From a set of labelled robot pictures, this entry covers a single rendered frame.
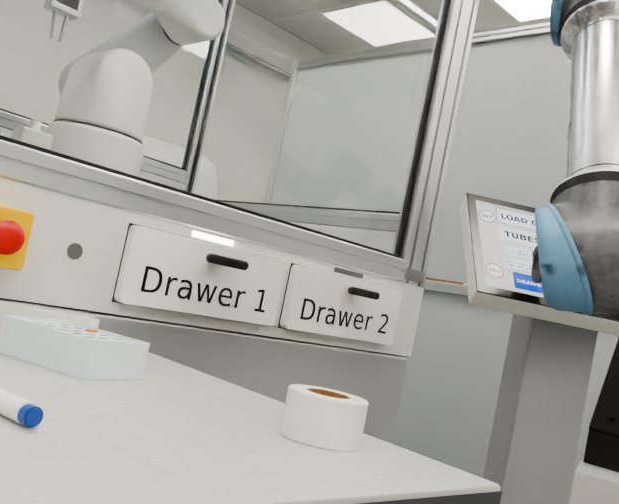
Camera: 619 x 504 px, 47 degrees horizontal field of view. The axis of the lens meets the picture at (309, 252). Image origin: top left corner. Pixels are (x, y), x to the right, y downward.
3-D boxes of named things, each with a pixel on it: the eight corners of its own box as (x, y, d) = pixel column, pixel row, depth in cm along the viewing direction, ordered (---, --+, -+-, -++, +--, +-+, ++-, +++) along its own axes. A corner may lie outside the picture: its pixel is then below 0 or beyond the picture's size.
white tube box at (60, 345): (142, 379, 73) (150, 343, 73) (82, 380, 65) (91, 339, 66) (59, 353, 79) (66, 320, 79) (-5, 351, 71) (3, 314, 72)
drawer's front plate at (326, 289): (392, 345, 138) (403, 290, 139) (285, 328, 118) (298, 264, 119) (385, 344, 139) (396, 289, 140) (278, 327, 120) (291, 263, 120)
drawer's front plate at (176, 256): (274, 327, 117) (287, 262, 117) (118, 302, 97) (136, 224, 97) (267, 325, 118) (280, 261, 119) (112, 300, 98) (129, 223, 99)
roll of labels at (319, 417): (263, 426, 61) (273, 381, 61) (325, 430, 65) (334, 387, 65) (311, 450, 55) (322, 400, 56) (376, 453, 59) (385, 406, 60)
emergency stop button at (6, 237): (22, 258, 81) (30, 224, 82) (-13, 251, 79) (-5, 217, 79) (12, 255, 84) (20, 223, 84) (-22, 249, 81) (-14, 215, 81)
